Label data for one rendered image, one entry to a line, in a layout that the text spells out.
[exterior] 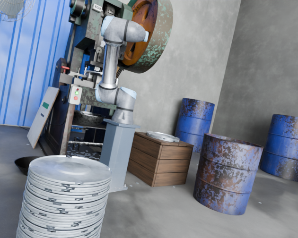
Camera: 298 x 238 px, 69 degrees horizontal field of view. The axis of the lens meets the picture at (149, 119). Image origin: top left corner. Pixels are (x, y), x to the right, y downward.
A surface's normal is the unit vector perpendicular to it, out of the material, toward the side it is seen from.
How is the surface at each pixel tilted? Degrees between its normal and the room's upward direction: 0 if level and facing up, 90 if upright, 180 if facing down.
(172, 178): 90
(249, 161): 92
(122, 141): 90
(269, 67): 90
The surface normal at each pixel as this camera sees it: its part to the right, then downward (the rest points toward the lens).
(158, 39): 0.45, 0.48
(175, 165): 0.60, 0.17
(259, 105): -0.80, -0.14
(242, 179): 0.24, 0.14
